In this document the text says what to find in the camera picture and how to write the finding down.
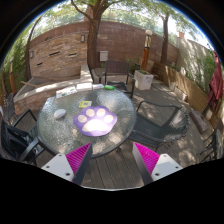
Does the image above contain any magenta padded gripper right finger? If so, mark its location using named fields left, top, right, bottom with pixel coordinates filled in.
left=132, top=142, right=182, bottom=185

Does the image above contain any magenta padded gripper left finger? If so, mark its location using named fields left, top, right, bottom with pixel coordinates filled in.
left=42, top=143, right=93, bottom=185

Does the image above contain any purple paw-shaped mouse pad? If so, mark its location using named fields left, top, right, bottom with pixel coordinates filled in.
left=74, top=106, right=117, bottom=137

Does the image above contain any round glass patio table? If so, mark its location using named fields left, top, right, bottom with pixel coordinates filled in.
left=37, top=88, right=136, bottom=158

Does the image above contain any black mesh chair right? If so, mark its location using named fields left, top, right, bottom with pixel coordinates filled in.
left=129, top=100, right=190, bottom=150

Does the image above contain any black chair left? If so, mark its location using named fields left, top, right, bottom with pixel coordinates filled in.
left=0, top=93, right=44, bottom=165

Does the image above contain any black chair far right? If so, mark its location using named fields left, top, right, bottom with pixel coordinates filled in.
left=200, top=129, right=224, bottom=163

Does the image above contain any yellow sticky note pad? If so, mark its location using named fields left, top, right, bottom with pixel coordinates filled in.
left=79, top=101, right=92, bottom=108

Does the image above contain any white box with print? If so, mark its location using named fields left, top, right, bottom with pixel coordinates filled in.
left=56, top=86, right=77, bottom=98

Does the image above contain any white flat box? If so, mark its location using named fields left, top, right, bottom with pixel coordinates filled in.
left=76, top=83, right=92, bottom=91

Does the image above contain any green oblong object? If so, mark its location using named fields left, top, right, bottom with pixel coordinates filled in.
left=104, top=85, right=114, bottom=90

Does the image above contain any white square planter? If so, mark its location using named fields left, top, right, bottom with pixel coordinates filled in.
left=134, top=70, right=154, bottom=90

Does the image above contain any red folded patio umbrella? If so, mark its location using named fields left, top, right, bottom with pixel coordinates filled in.
left=208, top=51, right=223, bottom=109

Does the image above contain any black metal chair behind table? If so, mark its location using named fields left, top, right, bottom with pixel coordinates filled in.
left=102, top=60, right=135, bottom=98

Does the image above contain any large tree trunk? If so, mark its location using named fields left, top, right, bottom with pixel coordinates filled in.
left=71, top=0, right=113, bottom=69

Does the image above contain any thin tree trunk right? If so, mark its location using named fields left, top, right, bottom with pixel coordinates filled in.
left=161, top=13, right=170, bottom=64

